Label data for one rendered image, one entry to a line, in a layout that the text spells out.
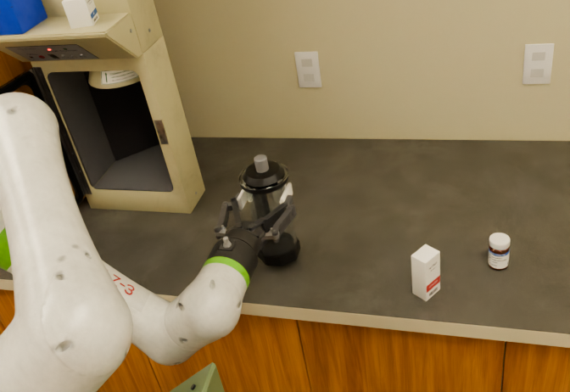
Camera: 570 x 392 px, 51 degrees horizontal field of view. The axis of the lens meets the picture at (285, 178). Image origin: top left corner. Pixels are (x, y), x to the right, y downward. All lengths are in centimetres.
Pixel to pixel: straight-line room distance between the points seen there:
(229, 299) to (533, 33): 108
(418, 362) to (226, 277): 56
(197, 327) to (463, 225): 74
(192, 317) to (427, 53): 103
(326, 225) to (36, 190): 85
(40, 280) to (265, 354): 88
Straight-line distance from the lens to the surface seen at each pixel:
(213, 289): 105
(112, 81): 157
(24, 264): 80
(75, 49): 145
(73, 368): 72
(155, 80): 150
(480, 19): 171
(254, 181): 127
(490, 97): 180
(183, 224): 165
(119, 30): 138
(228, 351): 159
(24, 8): 148
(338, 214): 157
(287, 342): 149
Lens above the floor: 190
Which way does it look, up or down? 34 degrees down
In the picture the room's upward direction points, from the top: 10 degrees counter-clockwise
